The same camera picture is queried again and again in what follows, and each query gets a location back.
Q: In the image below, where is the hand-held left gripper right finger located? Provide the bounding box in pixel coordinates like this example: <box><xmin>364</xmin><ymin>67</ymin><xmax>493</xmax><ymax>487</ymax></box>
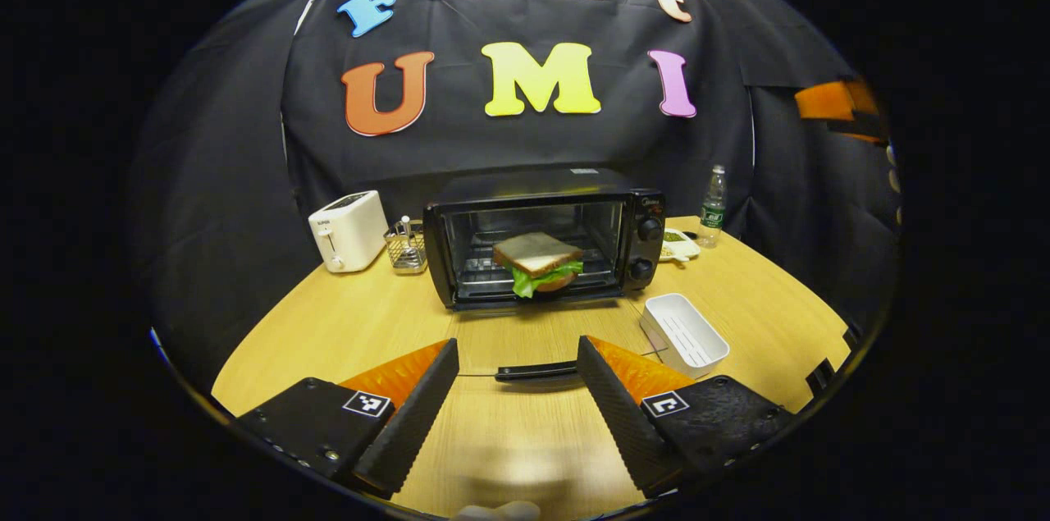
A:
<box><xmin>576</xmin><ymin>334</ymin><xmax>796</xmax><ymax>500</ymax></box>

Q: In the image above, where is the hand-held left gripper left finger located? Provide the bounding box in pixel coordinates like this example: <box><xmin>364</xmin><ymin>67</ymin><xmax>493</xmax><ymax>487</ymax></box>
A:
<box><xmin>235</xmin><ymin>338</ymin><xmax>461</xmax><ymax>498</ymax></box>

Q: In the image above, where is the black electric oven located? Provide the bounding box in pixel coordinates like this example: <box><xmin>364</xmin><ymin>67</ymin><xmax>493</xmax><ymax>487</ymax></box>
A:
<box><xmin>422</xmin><ymin>167</ymin><xmax>668</xmax><ymax>385</ymax></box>

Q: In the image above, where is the sandwich with lettuce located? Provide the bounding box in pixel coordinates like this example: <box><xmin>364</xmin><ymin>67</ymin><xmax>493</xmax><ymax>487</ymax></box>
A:
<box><xmin>491</xmin><ymin>231</ymin><xmax>586</xmax><ymax>299</ymax></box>

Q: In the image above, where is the white rectangular plastic container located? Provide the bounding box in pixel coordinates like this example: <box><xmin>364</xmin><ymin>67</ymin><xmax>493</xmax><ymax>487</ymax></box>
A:
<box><xmin>637</xmin><ymin>292</ymin><xmax>732</xmax><ymax>381</ymax></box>

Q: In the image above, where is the clear plastic water bottle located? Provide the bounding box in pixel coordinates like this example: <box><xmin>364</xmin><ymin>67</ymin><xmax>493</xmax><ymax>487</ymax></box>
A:
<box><xmin>698</xmin><ymin>164</ymin><xmax>729</xmax><ymax>249</ymax></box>

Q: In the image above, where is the white divided plate with grains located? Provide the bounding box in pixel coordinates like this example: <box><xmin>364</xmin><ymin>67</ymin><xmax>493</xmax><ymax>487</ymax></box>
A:
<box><xmin>658</xmin><ymin>226</ymin><xmax>703</xmax><ymax>264</ymax></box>

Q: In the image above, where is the white toaster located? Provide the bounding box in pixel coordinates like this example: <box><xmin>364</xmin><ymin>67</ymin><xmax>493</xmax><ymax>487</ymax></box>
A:
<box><xmin>307</xmin><ymin>190</ymin><xmax>391</xmax><ymax>274</ymax></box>

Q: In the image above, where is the black backdrop cloth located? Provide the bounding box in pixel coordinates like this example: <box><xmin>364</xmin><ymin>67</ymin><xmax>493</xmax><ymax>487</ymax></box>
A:
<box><xmin>131</xmin><ymin>0</ymin><xmax>903</xmax><ymax>391</ymax></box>

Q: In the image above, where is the wire mesh basket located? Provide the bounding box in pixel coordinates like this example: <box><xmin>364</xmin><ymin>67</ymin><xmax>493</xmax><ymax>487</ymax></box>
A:
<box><xmin>382</xmin><ymin>215</ymin><xmax>430</xmax><ymax>275</ymax></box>

